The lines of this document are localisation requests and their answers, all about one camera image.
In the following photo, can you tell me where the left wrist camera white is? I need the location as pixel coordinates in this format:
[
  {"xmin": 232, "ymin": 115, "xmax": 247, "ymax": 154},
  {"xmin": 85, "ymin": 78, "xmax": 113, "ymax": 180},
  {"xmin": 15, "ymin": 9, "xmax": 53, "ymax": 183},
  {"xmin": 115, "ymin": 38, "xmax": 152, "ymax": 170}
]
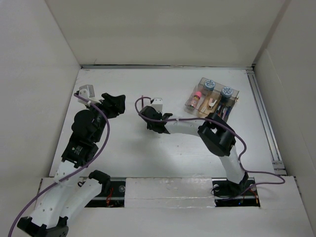
[{"xmin": 74, "ymin": 84, "xmax": 100, "ymax": 106}]

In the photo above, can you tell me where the pink capped pencil tube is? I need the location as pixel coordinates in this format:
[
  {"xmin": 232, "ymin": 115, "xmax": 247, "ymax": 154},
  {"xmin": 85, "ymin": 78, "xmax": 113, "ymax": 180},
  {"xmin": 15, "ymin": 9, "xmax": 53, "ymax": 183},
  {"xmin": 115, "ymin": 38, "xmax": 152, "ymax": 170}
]
[{"xmin": 187, "ymin": 91, "xmax": 202, "ymax": 109}]

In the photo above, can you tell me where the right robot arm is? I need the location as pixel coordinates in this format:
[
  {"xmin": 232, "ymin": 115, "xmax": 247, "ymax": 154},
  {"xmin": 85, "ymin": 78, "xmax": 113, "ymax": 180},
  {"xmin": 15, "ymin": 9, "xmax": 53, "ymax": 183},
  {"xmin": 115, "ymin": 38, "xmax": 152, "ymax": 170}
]
[{"xmin": 140, "ymin": 106, "xmax": 248, "ymax": 197}]

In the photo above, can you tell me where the clear desk organizer box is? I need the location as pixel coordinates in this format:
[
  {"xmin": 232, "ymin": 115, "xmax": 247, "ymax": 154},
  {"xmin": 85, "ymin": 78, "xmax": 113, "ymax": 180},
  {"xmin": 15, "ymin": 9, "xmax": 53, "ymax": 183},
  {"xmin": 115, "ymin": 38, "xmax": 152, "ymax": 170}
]
[{"xmin": 185, "ymin": 78, "xmax": 239, "ymax": 121}]

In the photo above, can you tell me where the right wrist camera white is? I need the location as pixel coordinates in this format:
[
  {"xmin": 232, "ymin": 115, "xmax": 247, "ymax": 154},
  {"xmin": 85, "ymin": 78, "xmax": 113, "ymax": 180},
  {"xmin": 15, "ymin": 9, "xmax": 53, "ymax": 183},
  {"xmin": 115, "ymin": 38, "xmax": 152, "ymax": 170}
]
[{"xmin": 150, "ymin": 98, "xmax": 163, "ymax": 113}]

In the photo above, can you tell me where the aluminium rail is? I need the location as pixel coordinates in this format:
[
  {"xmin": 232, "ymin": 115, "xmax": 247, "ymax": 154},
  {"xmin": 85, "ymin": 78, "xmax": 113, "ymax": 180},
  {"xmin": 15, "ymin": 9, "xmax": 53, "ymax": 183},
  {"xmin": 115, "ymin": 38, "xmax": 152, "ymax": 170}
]
[
  {"xmin": 246, "ymin": 69, "xmax": 287, "ymax": 176},
  {"xmin": 81, "ymin": 64, "xmax": 253, "ymax": 70}
]

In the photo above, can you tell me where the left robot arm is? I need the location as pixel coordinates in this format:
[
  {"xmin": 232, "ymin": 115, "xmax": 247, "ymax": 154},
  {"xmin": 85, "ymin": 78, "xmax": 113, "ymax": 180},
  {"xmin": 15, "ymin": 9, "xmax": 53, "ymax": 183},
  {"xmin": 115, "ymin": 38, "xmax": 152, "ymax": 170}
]
[{"xmin": 17, "ymin": 90, "xmax": 126, "ymax": 237}]

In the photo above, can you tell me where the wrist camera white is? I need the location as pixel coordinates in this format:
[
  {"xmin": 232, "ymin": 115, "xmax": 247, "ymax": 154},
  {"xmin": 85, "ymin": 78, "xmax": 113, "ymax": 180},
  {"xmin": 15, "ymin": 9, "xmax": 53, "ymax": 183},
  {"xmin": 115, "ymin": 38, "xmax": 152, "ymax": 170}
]
[
  {"xmin": 74, "ymin": 84, "xmax": 100, "ymax": 106},
  {"xmin": 150, "ymin": 98, "xmax": 163, "ymax": 113}
]

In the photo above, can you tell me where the blue round jar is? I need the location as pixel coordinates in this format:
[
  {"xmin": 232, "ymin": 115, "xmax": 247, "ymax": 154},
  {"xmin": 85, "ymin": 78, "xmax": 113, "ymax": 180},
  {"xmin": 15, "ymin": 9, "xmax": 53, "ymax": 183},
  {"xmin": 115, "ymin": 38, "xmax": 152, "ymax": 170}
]
[
  {"xmin": 221, "ymin": 86, "xmax": 234, "ymax": 99},
  {"xmin": 203, "ymin": 79, "xmax": 216, "ymax": 91}
]

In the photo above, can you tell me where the right aluminium rail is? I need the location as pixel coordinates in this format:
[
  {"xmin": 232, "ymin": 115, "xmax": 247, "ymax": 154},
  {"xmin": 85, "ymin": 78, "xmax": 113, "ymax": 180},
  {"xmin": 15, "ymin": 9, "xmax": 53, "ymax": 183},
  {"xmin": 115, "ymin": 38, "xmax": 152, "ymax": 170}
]
[{"xmin": 246, "ymin": 69, "xmax": 287, "ymax": 176}]

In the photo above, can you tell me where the pink white stapler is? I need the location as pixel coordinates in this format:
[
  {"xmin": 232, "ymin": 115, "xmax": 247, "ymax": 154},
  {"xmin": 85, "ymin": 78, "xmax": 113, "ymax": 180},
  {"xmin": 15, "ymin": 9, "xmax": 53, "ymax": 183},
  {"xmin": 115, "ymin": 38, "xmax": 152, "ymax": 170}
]
[{"xmin": 207, "ymin": 98, "xmax": 218, "ymax": 110}]

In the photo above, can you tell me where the back aluminium rail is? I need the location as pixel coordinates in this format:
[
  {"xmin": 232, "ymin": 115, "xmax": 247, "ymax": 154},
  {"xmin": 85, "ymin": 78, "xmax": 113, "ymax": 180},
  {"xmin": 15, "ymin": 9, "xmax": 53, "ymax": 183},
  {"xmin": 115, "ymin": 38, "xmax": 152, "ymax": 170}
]
[{"xmin": 81, "ymin": 64, "xmax": 253, "ymax": 70}]

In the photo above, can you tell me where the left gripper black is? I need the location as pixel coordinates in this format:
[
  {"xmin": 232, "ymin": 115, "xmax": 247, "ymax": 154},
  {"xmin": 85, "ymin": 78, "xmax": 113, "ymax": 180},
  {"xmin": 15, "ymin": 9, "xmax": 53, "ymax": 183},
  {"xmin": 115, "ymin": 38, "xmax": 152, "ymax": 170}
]
[{"xmin": 85, "ymin": 93, "xmax": 124, "ymax": 142}]

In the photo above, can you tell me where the front mounting rail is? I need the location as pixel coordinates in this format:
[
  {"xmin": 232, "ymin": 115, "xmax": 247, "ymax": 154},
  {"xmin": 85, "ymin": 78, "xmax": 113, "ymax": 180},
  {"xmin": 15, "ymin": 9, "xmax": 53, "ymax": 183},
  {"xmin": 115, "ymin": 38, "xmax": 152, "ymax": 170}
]
[{"xmin": 87, "ymin": 177, "xmax": 260, "ymax": 208}]

